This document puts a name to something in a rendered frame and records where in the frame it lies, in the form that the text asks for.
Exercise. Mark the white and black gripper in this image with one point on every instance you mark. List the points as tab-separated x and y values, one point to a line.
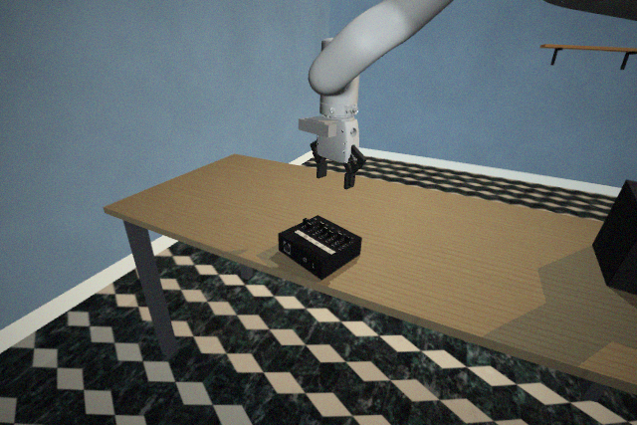
342	148

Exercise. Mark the black lighting desk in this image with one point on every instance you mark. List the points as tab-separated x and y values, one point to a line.
320	246

